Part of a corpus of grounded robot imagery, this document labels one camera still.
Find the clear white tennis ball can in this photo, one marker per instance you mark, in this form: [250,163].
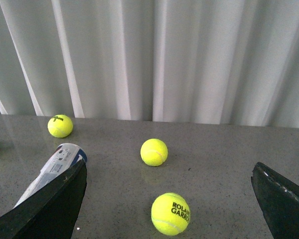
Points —
[65,156]

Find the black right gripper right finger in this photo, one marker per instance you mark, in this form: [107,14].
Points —
[278,198]

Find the Roland Garros yellow tennis ball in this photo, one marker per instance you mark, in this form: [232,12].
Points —
[170,214]

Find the white pleated curtain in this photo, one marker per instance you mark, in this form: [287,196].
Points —
[203,61]

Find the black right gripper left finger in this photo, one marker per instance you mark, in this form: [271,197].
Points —
[51,212]

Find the plain yellow tennis ball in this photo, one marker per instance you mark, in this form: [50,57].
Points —
[154,152]

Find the Wilson yellow tennis ball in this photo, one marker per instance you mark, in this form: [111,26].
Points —
[60,126]

